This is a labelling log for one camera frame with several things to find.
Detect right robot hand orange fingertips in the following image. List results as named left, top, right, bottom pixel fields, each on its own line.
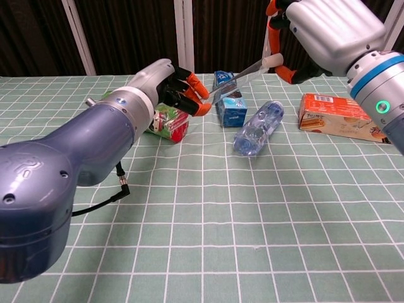
left=264, top=0, right=388, bottom=85

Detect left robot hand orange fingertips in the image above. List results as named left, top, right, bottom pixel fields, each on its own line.
left=132, top=58, right=211, bottom=117

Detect clear glass tube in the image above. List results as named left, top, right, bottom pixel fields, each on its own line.
left=206, top=59, right=269, bottom=105

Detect green Pringles can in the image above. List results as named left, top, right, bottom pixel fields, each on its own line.
left=102, top=90, right=190, bottom=145

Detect orange cracker box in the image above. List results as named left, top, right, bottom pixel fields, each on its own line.
left=298, top=93, right=393, bottom=145

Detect blue Oreo cookie box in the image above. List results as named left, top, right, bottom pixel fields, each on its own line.
left=213, top=70, right=249, bottom=128

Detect clear plastic water bottle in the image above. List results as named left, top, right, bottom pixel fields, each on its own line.
left=233, top=100, right=284, bottom=158

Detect green checked tablecloth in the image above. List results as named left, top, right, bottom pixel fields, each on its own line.
left=0, top=71, right=404, bottom=303

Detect white partition frame post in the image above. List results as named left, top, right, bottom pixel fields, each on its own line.
left=61, top=0, right=97, bottom=76
left=260, top=17, right=278, bottom=66
left=382, top=0, right=404, bottom=53
left=173, top=0, right=195, bottom=74

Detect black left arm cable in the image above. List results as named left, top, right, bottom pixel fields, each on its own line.
left=71, top=162, right=131, bottom=217

